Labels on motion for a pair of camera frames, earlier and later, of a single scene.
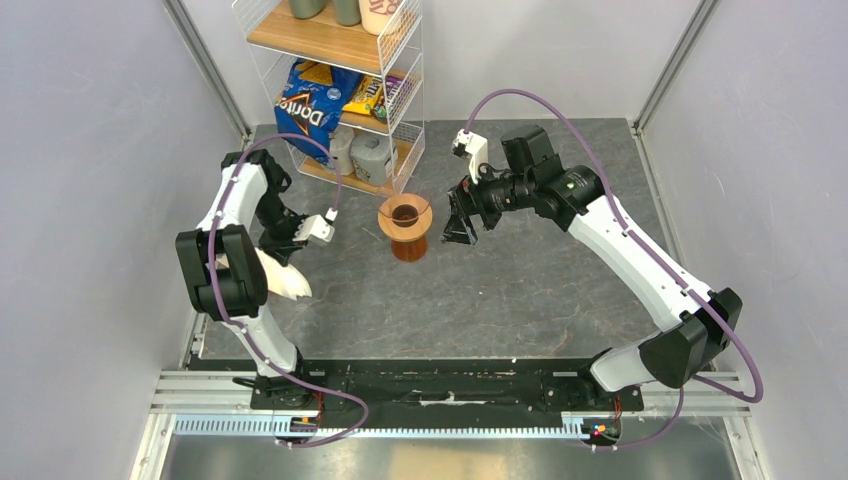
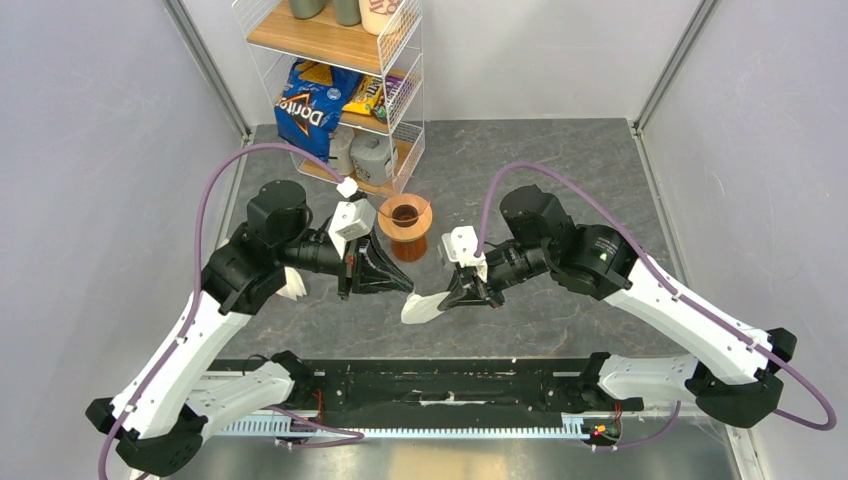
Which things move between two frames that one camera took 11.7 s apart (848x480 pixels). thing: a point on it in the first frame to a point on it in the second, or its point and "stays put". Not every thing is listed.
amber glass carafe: x=409 y=251 stays put
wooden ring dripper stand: x=401 y=233 stays put
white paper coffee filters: x=282 y=279 stays put
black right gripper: x=469 y=197 to x=465 y=287
